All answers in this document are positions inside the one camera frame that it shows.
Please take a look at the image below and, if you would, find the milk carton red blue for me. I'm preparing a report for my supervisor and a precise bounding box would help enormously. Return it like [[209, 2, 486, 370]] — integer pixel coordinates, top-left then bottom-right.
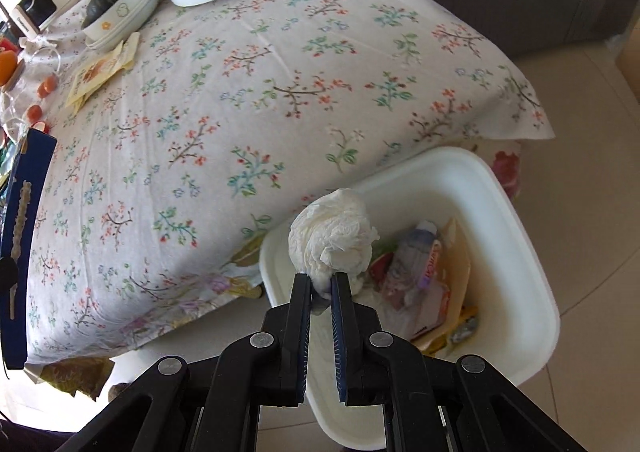
[[411, 217, 472, 354]]

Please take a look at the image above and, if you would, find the clear plastic bottle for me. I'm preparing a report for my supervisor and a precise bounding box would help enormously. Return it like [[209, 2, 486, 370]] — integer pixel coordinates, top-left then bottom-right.
[[381, 220, 442, 310]]

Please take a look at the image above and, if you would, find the yellow snack wrapper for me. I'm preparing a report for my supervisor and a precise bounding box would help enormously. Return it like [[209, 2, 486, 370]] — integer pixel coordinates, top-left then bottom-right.
[[424, 306, 480, 358]]

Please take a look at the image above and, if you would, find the green snack bag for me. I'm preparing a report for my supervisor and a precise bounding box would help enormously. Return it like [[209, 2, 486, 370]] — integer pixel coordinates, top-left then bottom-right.
[[368, 242, 398, 284]]

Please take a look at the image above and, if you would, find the white tissue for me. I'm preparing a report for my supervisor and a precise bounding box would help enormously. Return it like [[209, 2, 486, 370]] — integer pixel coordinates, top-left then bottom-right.
[[288, 189, 378, 300]]

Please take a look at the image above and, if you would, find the blue cardboard box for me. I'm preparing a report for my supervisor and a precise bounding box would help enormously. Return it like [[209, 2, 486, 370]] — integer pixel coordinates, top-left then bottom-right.
[[1, 129, 56, 370]]

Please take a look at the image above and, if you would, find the cream burger wrapper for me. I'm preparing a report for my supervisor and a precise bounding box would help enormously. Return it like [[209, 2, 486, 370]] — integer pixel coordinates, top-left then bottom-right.
[[65, 32, 140, 113]]

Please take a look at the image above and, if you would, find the white trash bin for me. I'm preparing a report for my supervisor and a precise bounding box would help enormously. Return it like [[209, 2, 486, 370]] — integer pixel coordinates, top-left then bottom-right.
[[258, 145, 561, 450]]

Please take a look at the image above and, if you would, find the floral tablecloth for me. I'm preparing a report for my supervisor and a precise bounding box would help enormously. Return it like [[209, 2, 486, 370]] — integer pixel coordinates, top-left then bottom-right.
[[26, 0, 553, 365]]

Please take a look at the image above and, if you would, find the small orange tomato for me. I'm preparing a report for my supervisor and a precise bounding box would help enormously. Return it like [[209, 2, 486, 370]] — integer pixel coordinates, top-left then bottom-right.
[[37, 82, 50, 99], [43, 74, 58, 94], [26, 104, 43, 125]]

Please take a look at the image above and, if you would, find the white plate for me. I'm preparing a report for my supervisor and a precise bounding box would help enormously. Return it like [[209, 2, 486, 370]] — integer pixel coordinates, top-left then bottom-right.
[[85, 0, 160, 51]]

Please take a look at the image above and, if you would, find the white flower-print bowl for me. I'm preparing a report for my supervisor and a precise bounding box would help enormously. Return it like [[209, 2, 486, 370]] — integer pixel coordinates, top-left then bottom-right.
[[81, 0, 147, 42]]

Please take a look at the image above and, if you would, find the large orange fruit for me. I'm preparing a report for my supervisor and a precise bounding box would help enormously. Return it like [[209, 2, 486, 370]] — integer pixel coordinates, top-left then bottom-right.
[[0, 50, 18, 86]]

